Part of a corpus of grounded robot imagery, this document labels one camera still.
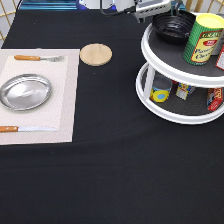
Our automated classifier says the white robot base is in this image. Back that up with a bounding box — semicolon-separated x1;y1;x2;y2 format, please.
77;0;115;9

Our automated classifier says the red raisins box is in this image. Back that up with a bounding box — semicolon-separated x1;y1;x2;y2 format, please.
215;44;224;70

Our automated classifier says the red butter box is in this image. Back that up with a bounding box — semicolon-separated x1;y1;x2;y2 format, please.
207;88;223;111

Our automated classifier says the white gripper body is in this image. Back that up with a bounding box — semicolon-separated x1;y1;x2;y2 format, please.
113;0;184;24

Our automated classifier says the round silver metal plate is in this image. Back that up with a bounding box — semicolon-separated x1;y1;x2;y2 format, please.
0;74;52;111

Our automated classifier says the wooden handled knife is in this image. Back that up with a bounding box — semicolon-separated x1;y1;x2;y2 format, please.
0;126;57;133

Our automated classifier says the black bowl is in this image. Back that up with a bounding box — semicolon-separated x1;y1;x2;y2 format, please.
152;10;196;44

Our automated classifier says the beige woven placemat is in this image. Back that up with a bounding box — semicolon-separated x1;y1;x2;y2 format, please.
0;49;79;145

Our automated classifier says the green yellow parmesan canister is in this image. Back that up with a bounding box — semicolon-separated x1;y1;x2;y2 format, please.
183;13;224;65

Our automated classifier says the wooden handled fork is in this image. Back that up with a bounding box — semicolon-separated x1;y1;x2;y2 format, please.
14;55;64;62

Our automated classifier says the blue yellow box lower shelf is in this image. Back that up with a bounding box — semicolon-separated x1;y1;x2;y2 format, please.
176;83;195;100

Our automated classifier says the white two-tier lazy Susan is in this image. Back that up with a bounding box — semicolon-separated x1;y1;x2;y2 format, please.
136;25;224;124

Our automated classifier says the round wooden coaster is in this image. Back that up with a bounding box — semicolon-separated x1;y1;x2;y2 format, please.
80;43;112;66

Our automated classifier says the yellow blue tin can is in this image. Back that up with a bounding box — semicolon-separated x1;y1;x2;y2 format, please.
150;74;173;103

